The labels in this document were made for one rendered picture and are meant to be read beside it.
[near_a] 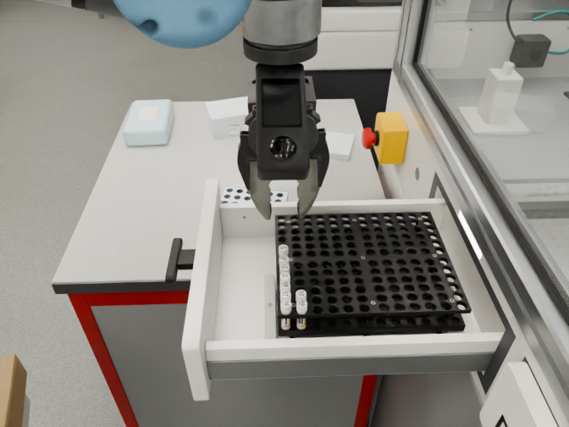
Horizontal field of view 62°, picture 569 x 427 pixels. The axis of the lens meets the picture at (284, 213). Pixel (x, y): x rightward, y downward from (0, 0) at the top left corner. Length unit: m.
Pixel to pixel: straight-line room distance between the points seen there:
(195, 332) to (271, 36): 0.30
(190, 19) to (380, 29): 1.09
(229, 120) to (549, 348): 0.82
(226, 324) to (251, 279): 0.08
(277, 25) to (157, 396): 0.86
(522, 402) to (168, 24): 0.43
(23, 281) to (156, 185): 1.12
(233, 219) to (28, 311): 1.30
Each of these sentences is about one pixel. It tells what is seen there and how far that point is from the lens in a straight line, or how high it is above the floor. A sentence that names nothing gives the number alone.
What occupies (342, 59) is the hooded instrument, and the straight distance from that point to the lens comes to 1.34.
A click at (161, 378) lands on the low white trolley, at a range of 1.06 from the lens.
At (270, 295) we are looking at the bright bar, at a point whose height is 0.85.
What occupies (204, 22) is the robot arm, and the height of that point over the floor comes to 1.25.
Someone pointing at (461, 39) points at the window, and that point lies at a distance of 0.73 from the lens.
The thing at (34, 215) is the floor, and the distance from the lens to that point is 2.33.
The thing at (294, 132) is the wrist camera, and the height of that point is 1.12.
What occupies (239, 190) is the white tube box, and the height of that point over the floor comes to 0.79.
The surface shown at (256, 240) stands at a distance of 0.73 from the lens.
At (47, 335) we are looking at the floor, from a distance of 1.83.
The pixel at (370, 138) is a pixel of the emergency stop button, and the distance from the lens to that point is 0.89.
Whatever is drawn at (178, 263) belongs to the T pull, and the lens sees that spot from 0.61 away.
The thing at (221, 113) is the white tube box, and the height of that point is 0.81.
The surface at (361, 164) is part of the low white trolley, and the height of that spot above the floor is 0.76.
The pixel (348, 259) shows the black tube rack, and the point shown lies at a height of 0.90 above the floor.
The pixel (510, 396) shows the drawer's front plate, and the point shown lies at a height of 0.90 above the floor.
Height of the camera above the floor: 1.34
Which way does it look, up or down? 40 degrees down
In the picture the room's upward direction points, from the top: straight up
